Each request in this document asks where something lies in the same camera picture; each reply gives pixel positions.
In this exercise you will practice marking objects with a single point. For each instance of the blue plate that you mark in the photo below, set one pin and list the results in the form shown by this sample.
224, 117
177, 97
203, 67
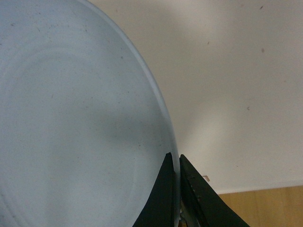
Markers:
83, 126

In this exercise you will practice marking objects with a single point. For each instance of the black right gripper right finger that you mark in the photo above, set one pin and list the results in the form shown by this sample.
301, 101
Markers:
203, 207

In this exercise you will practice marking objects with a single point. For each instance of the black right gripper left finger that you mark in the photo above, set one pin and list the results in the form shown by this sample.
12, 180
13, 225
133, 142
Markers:
159, 208

